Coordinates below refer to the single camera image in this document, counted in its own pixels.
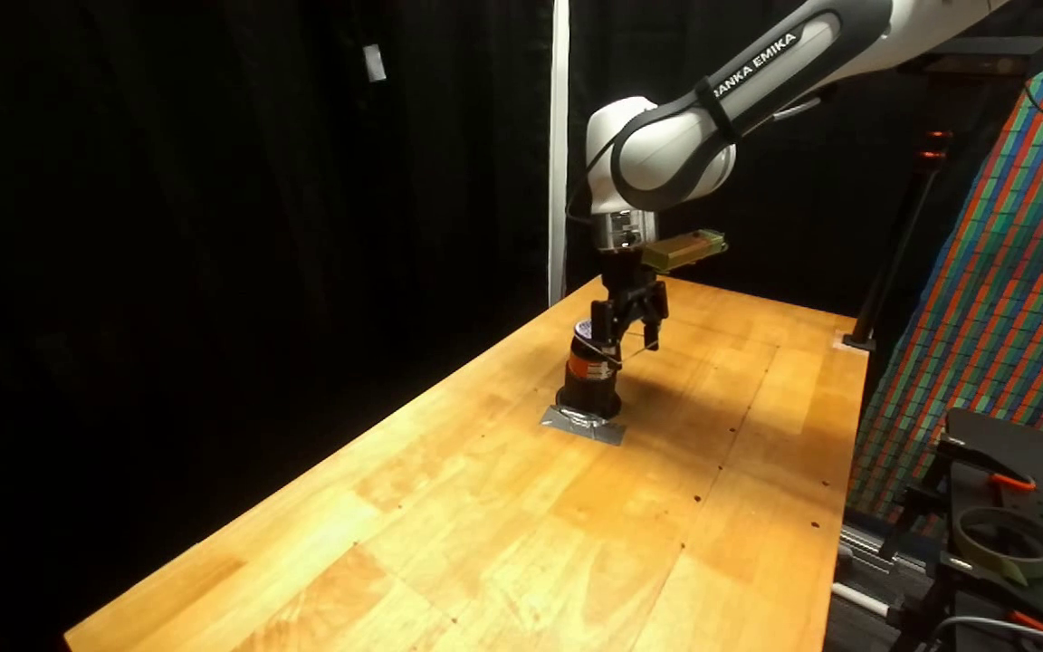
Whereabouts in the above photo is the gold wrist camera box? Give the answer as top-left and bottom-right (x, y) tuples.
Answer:
(639, 223), (734, 279)

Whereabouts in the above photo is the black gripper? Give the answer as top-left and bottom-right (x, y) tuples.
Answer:
(585, 242), (674, 368)

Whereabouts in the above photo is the grey tape roll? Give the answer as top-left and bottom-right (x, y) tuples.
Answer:
(950, 501), (1043, 586)

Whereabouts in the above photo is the silver aluminium frame rail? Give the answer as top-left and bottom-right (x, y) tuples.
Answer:
(828, 514), (950, 623)

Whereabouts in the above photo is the black stand with orange knobs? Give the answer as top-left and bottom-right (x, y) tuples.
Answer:
(839, 114), (957, 359)

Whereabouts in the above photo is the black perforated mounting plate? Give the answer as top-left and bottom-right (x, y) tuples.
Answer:
(900, 407), (1043, 633)

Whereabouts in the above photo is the colourful striped pattern board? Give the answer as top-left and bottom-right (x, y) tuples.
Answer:
(850, 0), (1043, 525)

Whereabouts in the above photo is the small white tag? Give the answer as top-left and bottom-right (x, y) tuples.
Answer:
(357, 39), (390, 86)

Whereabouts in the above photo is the white vertical pole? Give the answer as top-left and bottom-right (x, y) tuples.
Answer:
(543, 0), (575, 310)

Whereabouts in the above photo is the orange handled clamp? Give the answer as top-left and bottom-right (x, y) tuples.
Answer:
(981, 466), (1043, 501)

